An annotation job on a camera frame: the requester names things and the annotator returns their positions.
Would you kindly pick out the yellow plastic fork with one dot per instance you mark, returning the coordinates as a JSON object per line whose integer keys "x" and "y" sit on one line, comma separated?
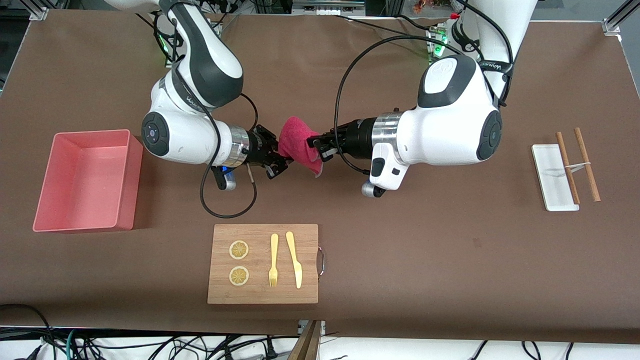
{"x": 274, "y": 250}

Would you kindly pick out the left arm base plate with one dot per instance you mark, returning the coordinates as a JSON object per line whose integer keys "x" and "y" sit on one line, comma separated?
{"x": 436, "y": 36}

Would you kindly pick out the orange colourful object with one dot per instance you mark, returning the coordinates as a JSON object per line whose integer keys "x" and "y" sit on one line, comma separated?
{"x": 430, "y": 5}

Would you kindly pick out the silver power strip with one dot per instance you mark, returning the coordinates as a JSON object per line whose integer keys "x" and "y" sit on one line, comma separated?
{"x": 327, "y": 7}

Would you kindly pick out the white rack base tray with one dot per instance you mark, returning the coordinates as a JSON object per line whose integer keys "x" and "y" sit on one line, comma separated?
{"x": 547, "y": 175}

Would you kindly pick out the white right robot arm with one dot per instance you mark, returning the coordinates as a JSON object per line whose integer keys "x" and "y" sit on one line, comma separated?
{"x": 175, "y": 135}

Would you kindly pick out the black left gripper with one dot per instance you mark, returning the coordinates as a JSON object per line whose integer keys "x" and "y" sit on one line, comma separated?
{"x": 356, "y": 136}

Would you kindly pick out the red cloth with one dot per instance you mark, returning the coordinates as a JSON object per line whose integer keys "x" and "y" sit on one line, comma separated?
{"x": 296, "y": 142}

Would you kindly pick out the black power plug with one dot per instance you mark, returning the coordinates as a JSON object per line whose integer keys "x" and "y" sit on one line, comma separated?
{"x": 271, "y": 349}

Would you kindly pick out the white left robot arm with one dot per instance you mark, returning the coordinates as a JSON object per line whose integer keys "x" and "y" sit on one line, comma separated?
{"x": 450, "y": 130}

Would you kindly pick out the wooden cutting board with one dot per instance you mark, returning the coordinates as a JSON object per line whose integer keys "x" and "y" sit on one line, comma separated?
{"x": 262, "y": 295}

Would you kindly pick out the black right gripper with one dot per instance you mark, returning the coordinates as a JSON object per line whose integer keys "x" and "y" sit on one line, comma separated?
{"x": 258, "y": 146}

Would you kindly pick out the lemon slice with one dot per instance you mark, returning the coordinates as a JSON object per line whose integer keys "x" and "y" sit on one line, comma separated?
{"x": 239, "y": 250}
{"x": 239, "y": 276}

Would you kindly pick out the pink plastic bin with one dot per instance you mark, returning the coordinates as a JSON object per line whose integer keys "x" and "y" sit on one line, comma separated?
{"x": 85, "y": 185}

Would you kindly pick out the aluminium frame corner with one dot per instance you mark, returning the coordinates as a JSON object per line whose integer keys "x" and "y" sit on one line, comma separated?
{"x": 617, "y": 20}
{"x": 37, "y": 10}

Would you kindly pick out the metal table bracket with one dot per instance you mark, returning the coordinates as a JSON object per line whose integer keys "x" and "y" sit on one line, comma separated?
{"x": 322, "y": 326}

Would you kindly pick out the yellow plastic knife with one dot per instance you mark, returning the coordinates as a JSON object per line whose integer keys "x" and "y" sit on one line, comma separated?
{"x": 296, "y": 265}

